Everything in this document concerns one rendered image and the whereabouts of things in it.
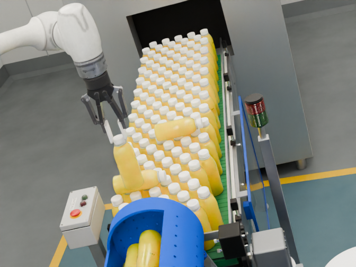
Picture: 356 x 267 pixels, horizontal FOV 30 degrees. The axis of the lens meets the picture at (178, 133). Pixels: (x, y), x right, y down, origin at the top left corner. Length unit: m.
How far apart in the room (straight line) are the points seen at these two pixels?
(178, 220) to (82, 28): 0.60
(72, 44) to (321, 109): 2.94
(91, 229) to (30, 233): 2.17
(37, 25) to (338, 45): 3.77
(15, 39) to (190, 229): 0.73
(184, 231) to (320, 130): 2.64
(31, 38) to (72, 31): 0.17
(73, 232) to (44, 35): 0.66
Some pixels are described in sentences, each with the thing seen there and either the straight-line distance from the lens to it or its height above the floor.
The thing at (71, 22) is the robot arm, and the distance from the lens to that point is 1.89.
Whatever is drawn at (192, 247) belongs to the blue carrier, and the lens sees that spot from 1.84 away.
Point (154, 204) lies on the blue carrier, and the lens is 1.91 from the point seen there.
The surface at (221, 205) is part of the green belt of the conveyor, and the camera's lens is 2.39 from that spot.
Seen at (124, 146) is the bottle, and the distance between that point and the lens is 2.07.
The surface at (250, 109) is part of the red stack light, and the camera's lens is 2.23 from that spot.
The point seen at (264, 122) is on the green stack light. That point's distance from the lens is 2.25.
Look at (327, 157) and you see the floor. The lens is 4.13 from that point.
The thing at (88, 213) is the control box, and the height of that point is 1.10.
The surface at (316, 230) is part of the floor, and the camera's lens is 3.60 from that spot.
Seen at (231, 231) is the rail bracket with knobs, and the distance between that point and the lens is 2.09.
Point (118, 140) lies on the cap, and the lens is 2.06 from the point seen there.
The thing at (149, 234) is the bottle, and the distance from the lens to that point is 1.91.
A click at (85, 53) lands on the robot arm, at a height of 1.65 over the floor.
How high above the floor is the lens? 2.28
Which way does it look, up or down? 28 degrees down
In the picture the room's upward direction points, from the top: 18 degrees counter-clockwise
